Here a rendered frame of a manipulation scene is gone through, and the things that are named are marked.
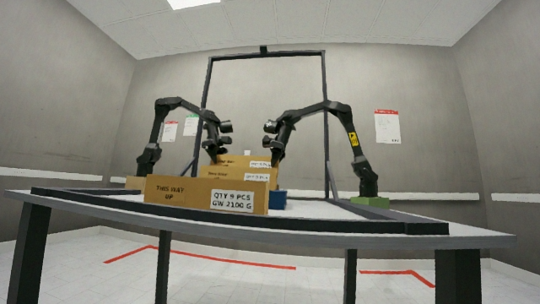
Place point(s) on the dark grey metal frame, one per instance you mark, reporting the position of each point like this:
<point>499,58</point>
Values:
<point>301,53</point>

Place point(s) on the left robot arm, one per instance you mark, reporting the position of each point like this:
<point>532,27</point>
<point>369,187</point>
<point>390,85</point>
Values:
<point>361,166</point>

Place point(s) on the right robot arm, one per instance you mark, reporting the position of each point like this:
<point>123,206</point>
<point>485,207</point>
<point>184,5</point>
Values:
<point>152,153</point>

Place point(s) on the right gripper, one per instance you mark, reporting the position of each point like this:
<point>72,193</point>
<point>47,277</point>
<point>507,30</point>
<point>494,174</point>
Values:
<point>212,149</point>

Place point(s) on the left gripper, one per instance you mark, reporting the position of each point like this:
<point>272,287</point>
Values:
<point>278,151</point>

